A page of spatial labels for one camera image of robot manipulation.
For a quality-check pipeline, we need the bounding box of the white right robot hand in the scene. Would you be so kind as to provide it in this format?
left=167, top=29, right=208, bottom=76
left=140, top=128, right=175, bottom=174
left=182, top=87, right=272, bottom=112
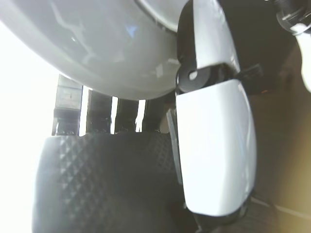
left=31, top=0, right=264, bottom=233

